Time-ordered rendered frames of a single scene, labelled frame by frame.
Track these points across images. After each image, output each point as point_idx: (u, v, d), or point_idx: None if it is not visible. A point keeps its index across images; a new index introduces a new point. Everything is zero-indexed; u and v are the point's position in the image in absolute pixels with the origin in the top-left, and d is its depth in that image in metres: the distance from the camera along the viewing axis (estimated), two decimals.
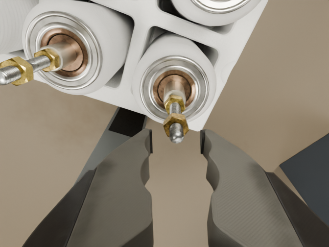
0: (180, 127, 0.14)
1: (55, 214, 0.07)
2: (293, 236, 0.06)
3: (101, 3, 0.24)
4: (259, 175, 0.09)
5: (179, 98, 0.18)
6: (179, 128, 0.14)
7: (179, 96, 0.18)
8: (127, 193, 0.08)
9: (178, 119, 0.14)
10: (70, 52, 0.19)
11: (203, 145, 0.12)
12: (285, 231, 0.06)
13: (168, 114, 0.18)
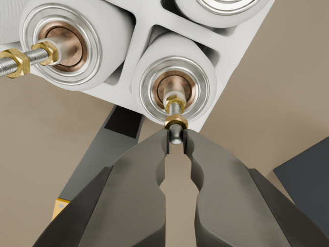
0: (181, 130, 0.14)
1: (72, 207, 0.07)
2: (277, 231, 0.06)
3: None
4: (242, 172, 0.09)
5: (182, 101, 0.18)
6: (181, 131, 0.14)
7: (183, 99, 0.18)
8: (141, 193, 0.08)
9: (182, 122, 0.14)
10: (69, 46, 0.18)
11: (186, 145, 0.12)
12: (270, 226, 0.07)
13: (164, 111, 0.18)
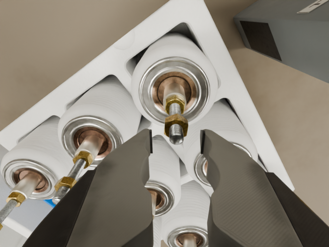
0: (182, 130, 0.14)
1: (55, 214, 0.07)
2: (293, 236, 0.06)
3: (183, 147, 0.33)
4: (259, 175, 0.09)
5: (182, 101, 0.18)
6: (181, 131, 0.14)
7: (182, 99, 0.18)
8: (127, 193, 0.08)
9: (182, 121, 0.14)
10: None
11: (203, 145, 0.12)
12: (285, 231, 0.06)
13: (165, 111, 0.18)
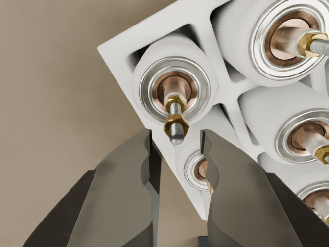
0: None
1: (55, 214, 0.07)
2: (293, 236, 0.06)
3: (235, 130, 0.31)
4: (259, 175, 0.09)
5: None
6: None
7: None
8: (127, 193, 0.08)
9: None
10: None
11: (203, 145, 0.12)
12: (285, 231, 0.06)
13: None
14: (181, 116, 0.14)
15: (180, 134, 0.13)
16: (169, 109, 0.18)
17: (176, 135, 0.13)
